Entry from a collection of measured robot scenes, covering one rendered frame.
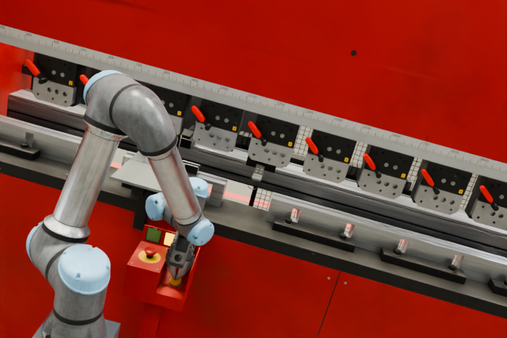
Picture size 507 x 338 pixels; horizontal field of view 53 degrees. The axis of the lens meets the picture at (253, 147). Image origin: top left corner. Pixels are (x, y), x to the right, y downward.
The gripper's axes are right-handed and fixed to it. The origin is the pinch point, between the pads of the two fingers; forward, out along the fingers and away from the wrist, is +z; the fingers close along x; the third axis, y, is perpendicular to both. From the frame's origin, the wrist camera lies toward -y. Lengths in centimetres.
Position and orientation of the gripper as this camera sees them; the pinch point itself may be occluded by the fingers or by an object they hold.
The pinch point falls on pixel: (175, 278)
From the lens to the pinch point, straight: 173.7
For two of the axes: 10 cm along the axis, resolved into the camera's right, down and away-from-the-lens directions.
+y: 1.0, -3.9, 9.1
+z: -2.3, 8.8, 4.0
